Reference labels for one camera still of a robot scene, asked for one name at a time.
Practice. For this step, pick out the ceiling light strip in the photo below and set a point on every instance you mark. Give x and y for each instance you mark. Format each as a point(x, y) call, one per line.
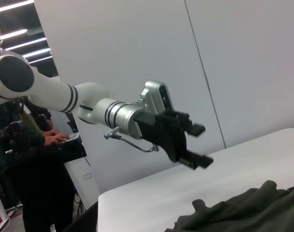
point(11, 6)
point(41, 59)
point(14, 34)
point(38, 52)
point(26, 44)

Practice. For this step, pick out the dark green FREE! t-shirt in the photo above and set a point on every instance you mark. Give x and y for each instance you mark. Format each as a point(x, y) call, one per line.
point(245, 212)

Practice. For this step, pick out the person in dark clothes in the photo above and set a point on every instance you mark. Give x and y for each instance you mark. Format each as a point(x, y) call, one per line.
point(40, 181)

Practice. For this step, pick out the white cabinet column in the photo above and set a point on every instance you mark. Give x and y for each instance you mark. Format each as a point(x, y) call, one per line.
point(84, 178)

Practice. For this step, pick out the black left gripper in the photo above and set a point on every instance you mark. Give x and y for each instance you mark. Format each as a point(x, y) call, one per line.
point(168, 135)

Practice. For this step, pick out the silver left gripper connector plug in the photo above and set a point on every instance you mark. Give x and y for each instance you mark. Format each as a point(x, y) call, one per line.
point(111, 133)

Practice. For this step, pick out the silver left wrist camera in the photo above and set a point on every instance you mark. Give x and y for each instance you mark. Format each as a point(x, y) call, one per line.
point(154, 94)

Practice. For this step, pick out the operator hand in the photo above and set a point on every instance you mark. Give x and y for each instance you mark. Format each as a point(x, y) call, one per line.
point(56, 138)

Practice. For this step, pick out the black table side panel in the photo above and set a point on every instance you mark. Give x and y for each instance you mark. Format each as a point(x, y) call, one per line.
point(86, 220)

